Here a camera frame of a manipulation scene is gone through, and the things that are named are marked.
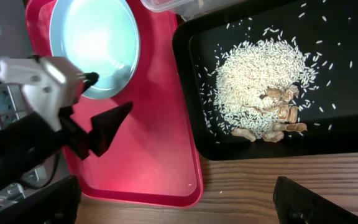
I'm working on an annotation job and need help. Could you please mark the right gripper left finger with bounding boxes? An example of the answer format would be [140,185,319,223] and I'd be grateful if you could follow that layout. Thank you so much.
[0,175,81,224]

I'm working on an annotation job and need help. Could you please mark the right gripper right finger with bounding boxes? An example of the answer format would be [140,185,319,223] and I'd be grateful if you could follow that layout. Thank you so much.
[273,176,358,224]

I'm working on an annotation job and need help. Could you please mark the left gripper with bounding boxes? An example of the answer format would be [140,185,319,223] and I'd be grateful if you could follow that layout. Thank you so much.
[54,72,133,160]

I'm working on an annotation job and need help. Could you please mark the light blue round plate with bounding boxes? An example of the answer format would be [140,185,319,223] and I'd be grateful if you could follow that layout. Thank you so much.
[49,0,140,99]

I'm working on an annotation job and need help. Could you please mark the rice and peanut shells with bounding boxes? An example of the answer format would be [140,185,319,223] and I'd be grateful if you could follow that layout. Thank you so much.
[197,2,354,144]

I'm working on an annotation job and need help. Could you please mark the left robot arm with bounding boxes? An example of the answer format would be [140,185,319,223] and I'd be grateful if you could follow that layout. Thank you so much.
[0,102,133,191]

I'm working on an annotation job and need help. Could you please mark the black food waste tray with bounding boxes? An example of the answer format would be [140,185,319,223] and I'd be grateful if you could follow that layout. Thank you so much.
[172,1,358,161]

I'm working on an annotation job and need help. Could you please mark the grey plastic dishwasher rack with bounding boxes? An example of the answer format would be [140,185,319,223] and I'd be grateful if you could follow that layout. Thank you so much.
[0,0,33,129]

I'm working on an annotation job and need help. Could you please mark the clear plastic waste bin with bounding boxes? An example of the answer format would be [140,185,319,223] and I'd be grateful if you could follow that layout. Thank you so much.
[141,0,243,21]

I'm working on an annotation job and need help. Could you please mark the red plastic serving tray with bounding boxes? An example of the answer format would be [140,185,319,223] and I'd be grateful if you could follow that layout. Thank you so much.
[25,0,204,208]

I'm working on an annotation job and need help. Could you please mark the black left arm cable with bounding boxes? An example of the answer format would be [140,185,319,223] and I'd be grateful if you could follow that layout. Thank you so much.
[17,152,62,190]

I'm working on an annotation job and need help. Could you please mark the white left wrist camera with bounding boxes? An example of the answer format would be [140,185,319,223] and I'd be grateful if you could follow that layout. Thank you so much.
[0,57,85,132]

